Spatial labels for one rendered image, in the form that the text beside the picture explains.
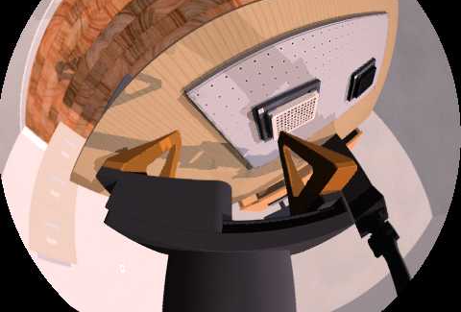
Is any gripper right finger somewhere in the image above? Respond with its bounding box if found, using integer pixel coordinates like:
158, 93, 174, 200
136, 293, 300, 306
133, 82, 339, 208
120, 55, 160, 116
278, 131, 357, 216

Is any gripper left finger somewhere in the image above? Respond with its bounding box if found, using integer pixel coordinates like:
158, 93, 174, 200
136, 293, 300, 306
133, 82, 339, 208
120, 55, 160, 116
102, 131, 182, 178

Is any white well plate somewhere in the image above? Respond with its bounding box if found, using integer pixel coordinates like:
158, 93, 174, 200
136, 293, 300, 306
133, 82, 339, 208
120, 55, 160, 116
267, 90, 319, 140

